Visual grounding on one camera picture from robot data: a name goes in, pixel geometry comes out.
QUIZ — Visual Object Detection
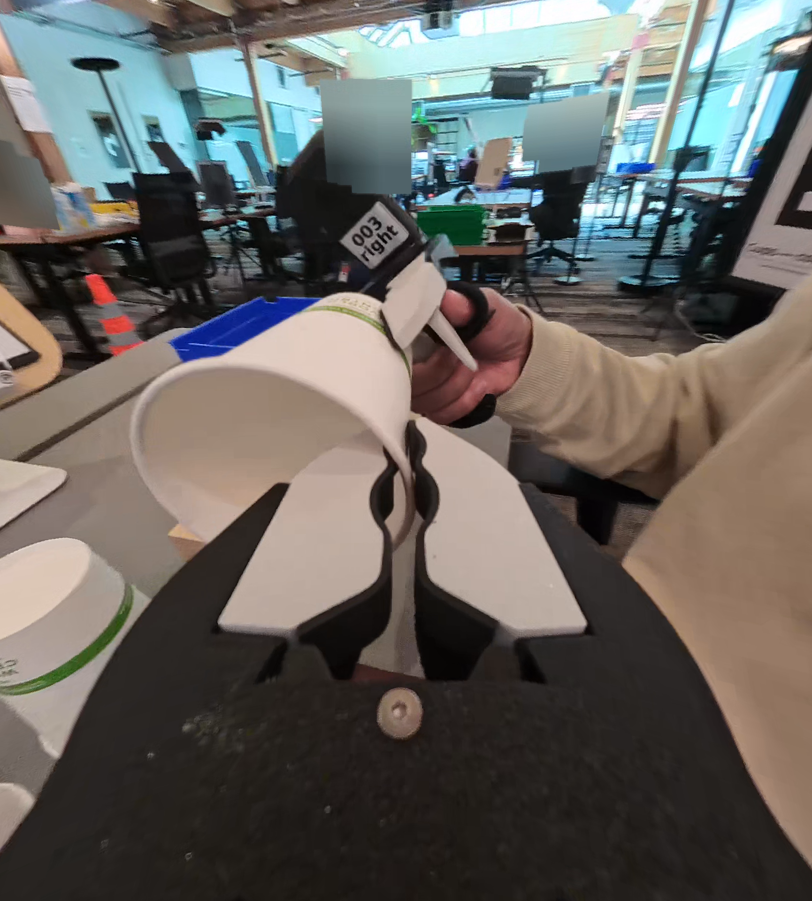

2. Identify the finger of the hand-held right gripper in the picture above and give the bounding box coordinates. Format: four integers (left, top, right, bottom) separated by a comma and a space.
380, 259, 451, 353

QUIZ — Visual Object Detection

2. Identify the black office chair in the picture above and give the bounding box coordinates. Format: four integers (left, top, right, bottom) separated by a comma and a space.
131, 171, 218, 314
527, 169, 596, 284
508, 440, 660, 546

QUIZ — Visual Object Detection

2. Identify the black floor lamp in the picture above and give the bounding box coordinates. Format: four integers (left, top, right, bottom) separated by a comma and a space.
71, 56, 141, 173

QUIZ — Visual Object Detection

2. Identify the wooden cube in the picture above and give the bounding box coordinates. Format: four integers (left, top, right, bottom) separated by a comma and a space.
168, 523, 207, 562

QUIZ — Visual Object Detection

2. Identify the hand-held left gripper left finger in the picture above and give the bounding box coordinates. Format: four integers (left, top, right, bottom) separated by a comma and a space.
217, 443, 396, 682

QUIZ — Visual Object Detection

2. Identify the blue plastic bin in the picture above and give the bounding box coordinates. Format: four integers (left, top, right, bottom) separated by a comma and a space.
169, 296, 322, 363

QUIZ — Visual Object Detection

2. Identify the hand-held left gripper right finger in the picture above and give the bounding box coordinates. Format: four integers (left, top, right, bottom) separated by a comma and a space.
412, 419, 590, 682

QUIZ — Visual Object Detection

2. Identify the orange traffic cone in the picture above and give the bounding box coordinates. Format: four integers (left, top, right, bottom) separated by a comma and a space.
84, 273, 145, 356

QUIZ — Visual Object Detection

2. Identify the black white marker sign board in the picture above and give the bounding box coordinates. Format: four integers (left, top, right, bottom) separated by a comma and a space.
730, 0, 812, 291

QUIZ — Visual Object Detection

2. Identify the green plastic bin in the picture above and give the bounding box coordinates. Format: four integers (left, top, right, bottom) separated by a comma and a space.
416, 204, 488, 247

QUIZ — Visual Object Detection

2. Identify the person's right hand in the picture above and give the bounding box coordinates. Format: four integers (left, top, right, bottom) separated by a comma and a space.
412, 285, 534, 427

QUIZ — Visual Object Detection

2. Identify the wooden document stand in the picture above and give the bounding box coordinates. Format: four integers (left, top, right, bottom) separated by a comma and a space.
0, 239, 69, 560

